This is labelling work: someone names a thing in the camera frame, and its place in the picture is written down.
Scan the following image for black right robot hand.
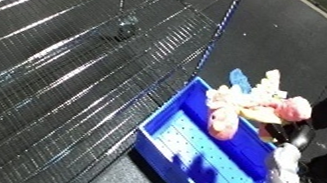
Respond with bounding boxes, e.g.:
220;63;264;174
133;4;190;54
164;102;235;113
255;114;321;154

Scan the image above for pink yellow plush toy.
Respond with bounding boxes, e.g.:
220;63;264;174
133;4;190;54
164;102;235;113
197;60;320;152

